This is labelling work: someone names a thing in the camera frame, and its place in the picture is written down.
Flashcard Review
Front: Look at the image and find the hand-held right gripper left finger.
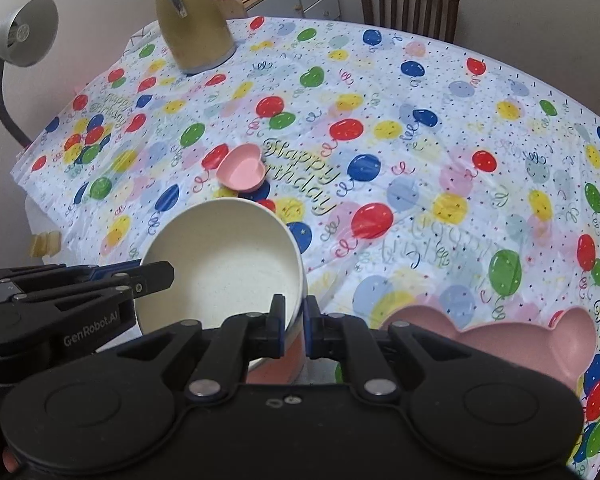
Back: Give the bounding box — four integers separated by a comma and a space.
115, 294, 287, 402

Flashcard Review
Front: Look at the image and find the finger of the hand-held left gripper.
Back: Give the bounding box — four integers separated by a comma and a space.
14, 261, 175, 307
0, 263, 142, 294

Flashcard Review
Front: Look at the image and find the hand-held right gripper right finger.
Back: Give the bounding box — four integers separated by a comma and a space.
302, 296, 481, 397

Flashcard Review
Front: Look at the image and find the pink round bowl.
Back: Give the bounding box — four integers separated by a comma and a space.
247, 337, 306, 384

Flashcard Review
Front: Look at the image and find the cream bowl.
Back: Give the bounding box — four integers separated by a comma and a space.
139, 197, 309, 376

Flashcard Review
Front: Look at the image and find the pink bear-shaped plate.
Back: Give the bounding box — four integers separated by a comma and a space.
378, 305, 597, 393

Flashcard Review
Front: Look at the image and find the pale yellow foam pad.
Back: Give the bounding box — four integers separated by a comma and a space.
27, 230, 62, 257

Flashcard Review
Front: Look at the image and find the pink heart-shaped bowl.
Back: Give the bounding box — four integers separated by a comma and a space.
216, 143, 269, 193

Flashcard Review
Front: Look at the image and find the balloon print tablecloth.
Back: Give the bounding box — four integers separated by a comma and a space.
9, 16, 600, 480

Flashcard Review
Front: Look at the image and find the yellow kettle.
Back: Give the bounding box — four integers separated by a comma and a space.
153, 0, 237, 76

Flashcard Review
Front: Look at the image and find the white desk lamp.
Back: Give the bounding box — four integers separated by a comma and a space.
0, 0, 60, 148

